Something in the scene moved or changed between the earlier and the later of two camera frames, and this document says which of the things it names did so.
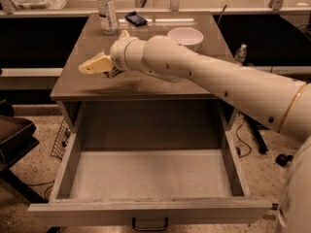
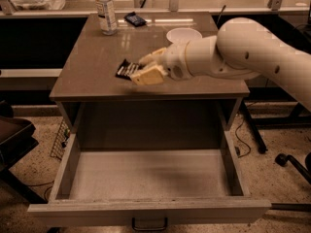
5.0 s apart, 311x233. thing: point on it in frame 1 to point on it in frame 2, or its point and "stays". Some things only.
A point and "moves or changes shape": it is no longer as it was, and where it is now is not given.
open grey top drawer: [151, 164] stays
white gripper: [117, 54] to [174, 59]
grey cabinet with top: [140, 109] stays
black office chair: [17, 136] stays
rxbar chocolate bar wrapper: [114, 72] moves or changes shape
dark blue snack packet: [136, 19] stays
